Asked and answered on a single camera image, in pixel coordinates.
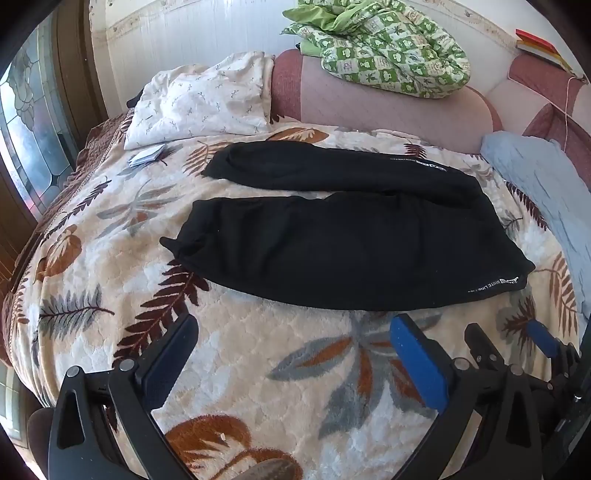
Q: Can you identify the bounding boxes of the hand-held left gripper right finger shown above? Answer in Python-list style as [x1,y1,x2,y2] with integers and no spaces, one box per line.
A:
[390,314,548,480]

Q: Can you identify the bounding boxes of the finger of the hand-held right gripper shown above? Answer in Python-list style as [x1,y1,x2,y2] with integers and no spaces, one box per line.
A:
[464,323,507,371]
[526,320,581,374]

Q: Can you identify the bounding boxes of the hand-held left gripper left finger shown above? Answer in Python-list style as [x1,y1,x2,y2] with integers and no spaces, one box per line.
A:
[48,314,199,480]

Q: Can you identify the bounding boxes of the black pants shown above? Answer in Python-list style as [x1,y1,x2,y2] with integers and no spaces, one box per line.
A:
[159,141,536,312]

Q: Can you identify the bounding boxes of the leaf print fleece blanket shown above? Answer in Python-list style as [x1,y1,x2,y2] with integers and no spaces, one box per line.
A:
[2,122,585,480]

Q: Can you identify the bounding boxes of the pink upholstered headboard cushion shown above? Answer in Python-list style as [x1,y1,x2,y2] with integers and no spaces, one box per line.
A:
[269,48,503,154]

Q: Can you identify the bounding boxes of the white sprig print pillow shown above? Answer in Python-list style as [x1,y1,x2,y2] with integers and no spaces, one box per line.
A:
[124,51,276,151]

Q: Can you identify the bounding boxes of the stained glass window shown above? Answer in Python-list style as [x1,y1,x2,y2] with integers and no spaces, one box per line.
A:
[0,21,80,220]

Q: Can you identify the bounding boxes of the red book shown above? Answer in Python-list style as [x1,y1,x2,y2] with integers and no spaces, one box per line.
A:
[515,28,560,55]

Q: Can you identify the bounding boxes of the green patterned quilt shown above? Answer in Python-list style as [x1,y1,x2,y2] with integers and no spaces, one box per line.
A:
[281,0,472,99]

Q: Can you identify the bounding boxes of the white cable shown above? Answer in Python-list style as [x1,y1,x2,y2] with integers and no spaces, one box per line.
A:
[561,74,589,152]

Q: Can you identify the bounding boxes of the brown wooden window frame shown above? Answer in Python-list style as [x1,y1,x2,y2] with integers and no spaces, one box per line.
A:
[55,0,110,134]

